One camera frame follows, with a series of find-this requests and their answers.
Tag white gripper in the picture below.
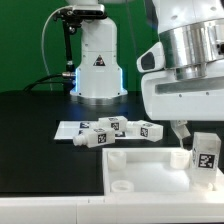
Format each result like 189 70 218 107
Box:
141 68 224 146

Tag white square tabletop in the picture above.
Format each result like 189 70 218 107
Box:
102 148 224 195

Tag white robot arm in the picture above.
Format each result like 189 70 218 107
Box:
66 0 224 123

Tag white front fence bar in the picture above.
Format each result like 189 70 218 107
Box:
0 197 224 224

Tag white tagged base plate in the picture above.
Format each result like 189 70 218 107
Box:
54 121 138 140

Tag black cables on table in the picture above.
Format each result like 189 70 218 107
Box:
23 72 77 93

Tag grey camera cable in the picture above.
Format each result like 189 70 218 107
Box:
41 6 64 92

